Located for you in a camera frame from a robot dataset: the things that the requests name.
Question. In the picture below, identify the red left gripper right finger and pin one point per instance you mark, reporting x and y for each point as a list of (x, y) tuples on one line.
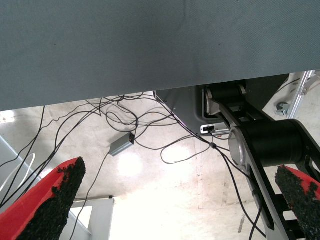
[(302, 200)]

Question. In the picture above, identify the white metal frame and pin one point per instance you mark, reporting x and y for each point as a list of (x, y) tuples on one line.
[(100, 217)]

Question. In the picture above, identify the dark grey table cloth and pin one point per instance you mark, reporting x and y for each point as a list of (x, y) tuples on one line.
[(150, 45)]

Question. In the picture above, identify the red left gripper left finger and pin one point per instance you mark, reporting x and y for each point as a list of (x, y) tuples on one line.
[(30, 215)]

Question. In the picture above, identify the grey power adapter box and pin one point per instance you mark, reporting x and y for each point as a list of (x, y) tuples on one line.
[(121, 146)]

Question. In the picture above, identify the small caster wheel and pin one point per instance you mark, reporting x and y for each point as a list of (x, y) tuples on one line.
[(282, 108)]

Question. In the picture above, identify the aluminium profile bar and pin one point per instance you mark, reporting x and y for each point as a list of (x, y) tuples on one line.
[(300, 95)]

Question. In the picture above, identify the dark grey robot base housing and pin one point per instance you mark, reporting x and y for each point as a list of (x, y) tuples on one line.
[(182, 105)]

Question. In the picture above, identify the black silver robot torso linkage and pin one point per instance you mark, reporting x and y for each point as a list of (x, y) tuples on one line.
[(275, 145)]

